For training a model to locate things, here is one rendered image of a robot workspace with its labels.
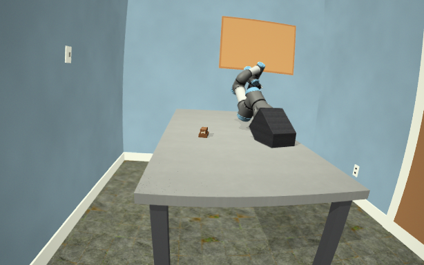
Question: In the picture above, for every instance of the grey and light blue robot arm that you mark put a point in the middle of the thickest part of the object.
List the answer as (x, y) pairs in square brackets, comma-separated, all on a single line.
[(253, 96)]

